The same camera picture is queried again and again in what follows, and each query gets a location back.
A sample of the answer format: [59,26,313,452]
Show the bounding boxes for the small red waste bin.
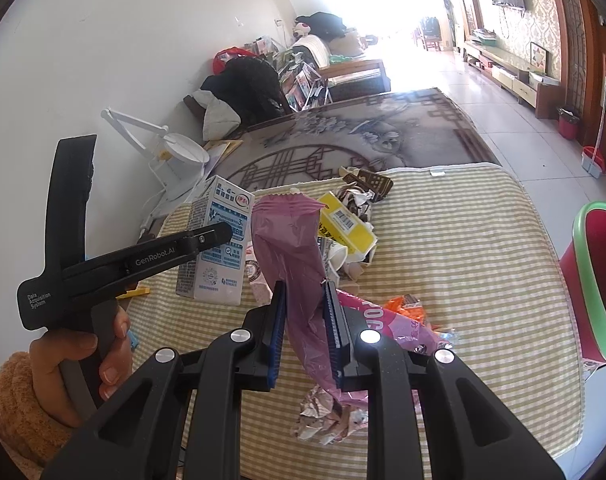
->
[556,106,582,141]

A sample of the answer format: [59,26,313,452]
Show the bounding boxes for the crushed white paper cup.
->
[323,240,370,282]

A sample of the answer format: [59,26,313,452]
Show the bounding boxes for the framed picture on cabinet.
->
[528,42,550,77]

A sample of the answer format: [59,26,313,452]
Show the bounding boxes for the yellow paper envelope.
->
[203,139,245,177]

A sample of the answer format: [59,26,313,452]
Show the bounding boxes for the red wooden chairs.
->
[413,16,442,52]

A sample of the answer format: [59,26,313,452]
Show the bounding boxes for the yellow striped mat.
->
[118,162,584,461]

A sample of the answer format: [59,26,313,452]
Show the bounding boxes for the black jacket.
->
[303,11,352,39]

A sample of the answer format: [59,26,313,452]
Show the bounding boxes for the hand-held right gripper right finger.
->
[323,280,566,480]

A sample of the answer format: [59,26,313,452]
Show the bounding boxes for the crumpled glossy printed paper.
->
[293,385,370,447]

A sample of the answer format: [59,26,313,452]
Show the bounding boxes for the orange snack wrapper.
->
[382,294,437,332]

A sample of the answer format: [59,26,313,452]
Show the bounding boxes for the wooden sofa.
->
[288,35,392,104]

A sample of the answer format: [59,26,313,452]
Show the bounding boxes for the red blue dustpan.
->
[581,146,606,179]

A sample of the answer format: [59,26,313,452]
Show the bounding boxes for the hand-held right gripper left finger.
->
[40,280,289,480]

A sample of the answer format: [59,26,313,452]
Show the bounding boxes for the white desk lamp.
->
[100,107,211,233]

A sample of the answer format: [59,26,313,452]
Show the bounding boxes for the white cloth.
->
[190,89,245,141]

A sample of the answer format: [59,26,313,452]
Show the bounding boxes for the beige sofa cushion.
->
[298,35,332,68]

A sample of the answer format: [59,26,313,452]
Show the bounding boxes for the small pink printed wrapper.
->
[244,255,276,307]

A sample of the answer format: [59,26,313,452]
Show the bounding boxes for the blue white milk carton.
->
[175,175,256,307]

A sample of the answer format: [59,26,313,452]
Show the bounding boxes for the small clear magazine rack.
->
[243,35,280,59]

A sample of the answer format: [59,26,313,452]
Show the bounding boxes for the television cabinet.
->
[463,40,567,121]

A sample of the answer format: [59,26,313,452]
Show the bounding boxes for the pink snack bag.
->
[335,287,456,363]

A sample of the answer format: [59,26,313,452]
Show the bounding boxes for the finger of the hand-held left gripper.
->
[155,222,233,261]

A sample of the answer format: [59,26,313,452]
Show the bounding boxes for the plush toy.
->
[291,16,315,41]

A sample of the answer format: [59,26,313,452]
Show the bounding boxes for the red bag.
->
[212,47,254,74]

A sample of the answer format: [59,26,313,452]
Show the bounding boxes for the red bin with green rim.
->
[558,200,606,367]

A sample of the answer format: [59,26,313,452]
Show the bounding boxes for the brown patterned wrapper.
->
[339,166,395,202]

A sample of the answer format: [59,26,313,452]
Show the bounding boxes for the grey patterned rug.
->
[218,87,504,201]

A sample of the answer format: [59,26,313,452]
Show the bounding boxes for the black clothes pile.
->
[203,55,290,123]

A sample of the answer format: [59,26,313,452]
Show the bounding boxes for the pink plastic wrapper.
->
[250,194,371,411]

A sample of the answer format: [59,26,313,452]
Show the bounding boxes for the person's left hand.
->
[29,305,132,429]

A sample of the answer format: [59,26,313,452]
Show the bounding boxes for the yellow cardboard box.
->
[317,191,379,257]

